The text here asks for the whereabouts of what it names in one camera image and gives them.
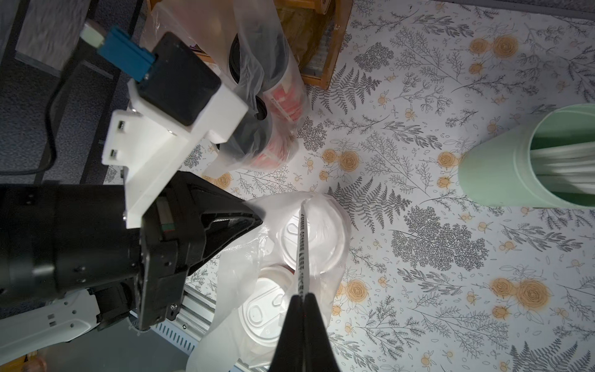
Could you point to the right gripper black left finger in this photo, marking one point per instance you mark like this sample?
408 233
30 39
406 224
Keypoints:
288 355

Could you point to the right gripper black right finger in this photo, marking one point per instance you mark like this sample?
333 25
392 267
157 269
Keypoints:
317 354

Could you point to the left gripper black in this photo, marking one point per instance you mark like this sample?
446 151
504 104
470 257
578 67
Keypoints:
58 238

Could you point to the red cup white lid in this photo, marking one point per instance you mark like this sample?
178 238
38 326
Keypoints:
260 315
328 233

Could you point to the red cup black lid front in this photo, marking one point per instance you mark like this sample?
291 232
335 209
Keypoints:
258 143

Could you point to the red cup black lid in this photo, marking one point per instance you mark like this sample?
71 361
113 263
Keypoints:
258 143
265 68

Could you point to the clear plastic carrier bag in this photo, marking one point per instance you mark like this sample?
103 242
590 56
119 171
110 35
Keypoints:
247 43

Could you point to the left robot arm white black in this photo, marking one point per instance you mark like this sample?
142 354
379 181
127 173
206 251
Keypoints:
57 321

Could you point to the green straw holder cup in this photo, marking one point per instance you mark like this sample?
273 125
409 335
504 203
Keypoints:
499 172

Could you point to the white wrapped straws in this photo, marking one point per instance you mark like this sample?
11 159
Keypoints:
565 169

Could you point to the orange two-tier shelf rack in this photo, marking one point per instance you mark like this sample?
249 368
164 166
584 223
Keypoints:
314 30

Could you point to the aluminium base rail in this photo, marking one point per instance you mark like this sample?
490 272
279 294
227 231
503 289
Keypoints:
187 332

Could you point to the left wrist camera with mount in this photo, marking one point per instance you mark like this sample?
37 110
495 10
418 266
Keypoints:
177 101

